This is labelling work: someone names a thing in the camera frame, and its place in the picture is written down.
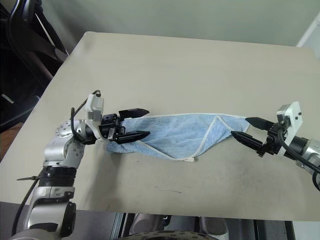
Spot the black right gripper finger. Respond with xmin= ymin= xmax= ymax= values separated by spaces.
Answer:
xmin=230 ymin=130 xmax=264 ymax=151
xmin=245 ymin=116 xmax=275 ymax=131

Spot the grey rounded shell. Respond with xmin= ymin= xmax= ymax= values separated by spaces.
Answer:
xmin=129 ymin=213 xmax=162 ymax=236
xmin=199 ymin=216 xmax=230 ymax=236

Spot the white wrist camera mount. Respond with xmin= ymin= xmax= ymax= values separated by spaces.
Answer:
xmin=84 ymin=93 xmax=105 ymax=140
xmin=276 ymin=101 xmax=304 ymax=157

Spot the dark perforated round disc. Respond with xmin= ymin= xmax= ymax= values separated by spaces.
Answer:
xmin=128 ymin=229 xmax=202 ymax=240

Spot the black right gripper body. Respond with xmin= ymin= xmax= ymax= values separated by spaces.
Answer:
xmin=256 ymin=121 xmax=288 ymax=158

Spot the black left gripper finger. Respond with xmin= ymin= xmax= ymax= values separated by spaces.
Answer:
xmin=114 ymin=131 xmax=151 ymax=145
xmin=118 ymin=107 xmax=151 ymax=121

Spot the black office chair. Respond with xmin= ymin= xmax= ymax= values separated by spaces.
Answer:
xmin=0 ymin=0 xmax=70 ymax=129

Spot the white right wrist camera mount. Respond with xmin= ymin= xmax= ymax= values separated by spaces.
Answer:
xmin=276 ymin=101 xmax=304 ymax=157

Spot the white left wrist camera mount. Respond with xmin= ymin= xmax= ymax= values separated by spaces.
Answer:
xmin=84 ymin=93 xmax=105 ymax=140

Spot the black zip tie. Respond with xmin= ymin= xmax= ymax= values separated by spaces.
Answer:
xmin=16 ymin=175 xmax=42 ymax=182

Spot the light blue towel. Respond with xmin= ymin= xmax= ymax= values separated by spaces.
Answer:
xmin=104 ymin=112 xmax=251 ymax=163

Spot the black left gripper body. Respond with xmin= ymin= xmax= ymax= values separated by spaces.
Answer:
xmin=98 ymin=113 xmax=126 ymax=141

